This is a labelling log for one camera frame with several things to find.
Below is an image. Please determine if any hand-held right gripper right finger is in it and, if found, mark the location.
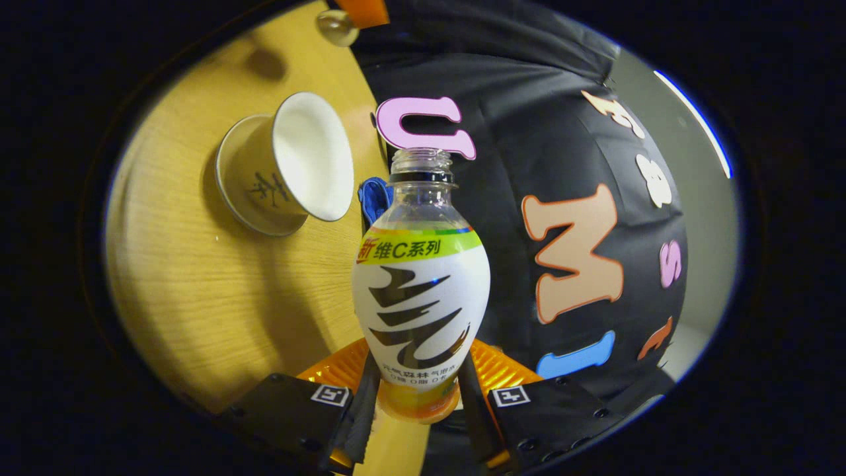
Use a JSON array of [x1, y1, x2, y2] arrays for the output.
[[456, 338, 629, 473]]

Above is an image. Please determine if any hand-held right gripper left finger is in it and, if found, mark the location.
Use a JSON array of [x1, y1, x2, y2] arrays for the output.
[[221, 337, 383, 473]]

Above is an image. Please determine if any clear water bottle white label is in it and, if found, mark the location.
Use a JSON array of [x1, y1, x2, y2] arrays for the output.
[[351, 148, 492, 424]]

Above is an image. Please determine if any beige ceramic teacup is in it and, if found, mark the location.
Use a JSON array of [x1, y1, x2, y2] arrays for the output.
[[231, 91, 355, 229]]

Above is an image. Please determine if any blue towel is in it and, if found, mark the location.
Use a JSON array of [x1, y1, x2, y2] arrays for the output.
[[358, 177, 395, 229]]

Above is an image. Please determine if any black backdrop cloth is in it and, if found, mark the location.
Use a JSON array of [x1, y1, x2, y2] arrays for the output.
[[350, 0, 691, 424]]

